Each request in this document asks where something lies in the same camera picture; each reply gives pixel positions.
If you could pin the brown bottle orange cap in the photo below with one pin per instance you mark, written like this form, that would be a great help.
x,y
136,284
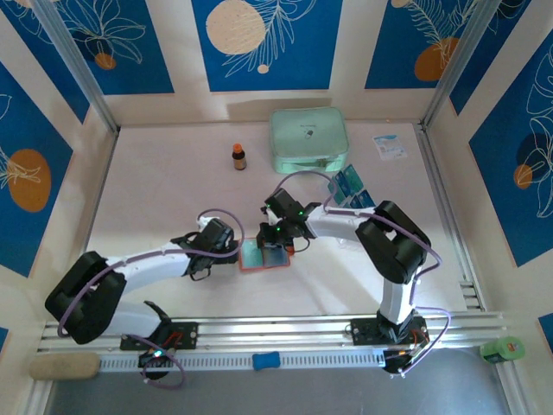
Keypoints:
x,y
239,162

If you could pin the black base connector box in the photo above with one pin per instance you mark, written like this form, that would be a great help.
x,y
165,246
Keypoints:
x,y
151,359
395,361

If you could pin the mint green zip pouch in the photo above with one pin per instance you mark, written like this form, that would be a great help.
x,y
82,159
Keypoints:
x,y
309,134

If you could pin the white blue sachet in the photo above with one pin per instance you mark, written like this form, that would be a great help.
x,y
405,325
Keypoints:
x,y
389,148

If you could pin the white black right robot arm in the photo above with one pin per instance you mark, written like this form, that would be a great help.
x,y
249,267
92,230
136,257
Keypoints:
x,y
337,225

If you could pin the blue foil packets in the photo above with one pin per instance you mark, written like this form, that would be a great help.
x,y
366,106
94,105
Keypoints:
x,y
365,199

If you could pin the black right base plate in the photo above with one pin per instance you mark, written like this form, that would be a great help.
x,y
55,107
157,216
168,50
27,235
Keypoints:
x,y
363,332

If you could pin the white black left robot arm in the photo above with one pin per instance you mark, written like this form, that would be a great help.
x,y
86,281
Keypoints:
x,y
147,268

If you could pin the orange card holder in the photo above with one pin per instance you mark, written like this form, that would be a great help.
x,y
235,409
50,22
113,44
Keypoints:
x,y
263,259

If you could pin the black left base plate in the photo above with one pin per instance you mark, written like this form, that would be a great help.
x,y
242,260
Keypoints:
x,y
188,335

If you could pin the green roll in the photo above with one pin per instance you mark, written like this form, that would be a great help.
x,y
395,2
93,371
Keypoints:
x,y
503,349

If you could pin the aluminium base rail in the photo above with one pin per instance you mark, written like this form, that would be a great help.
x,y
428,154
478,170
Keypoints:
x,y
276,330

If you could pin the aluminium corner post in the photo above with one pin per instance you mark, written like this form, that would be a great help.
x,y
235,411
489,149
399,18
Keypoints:
x,y
464,60
76,60

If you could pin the pale blue credit card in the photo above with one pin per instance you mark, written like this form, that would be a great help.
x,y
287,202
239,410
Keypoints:
x,y
251,255

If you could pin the blue clip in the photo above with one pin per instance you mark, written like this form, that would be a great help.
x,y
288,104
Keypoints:
x,y
266,361

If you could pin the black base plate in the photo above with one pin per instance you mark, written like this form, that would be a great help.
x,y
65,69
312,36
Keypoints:
x,y
363,332
188,335

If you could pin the clear plastic card box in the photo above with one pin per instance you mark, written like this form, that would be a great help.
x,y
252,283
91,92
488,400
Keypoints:
x,y
346,244

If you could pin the beige foam pad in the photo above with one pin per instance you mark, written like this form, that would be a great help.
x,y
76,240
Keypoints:
x,y
60,366

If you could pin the teal VIP credit card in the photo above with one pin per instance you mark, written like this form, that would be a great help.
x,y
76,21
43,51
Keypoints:
x,y
355,174
338,190

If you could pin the aluminium side rail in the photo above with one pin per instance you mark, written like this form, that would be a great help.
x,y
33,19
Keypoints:
x,y
436,173

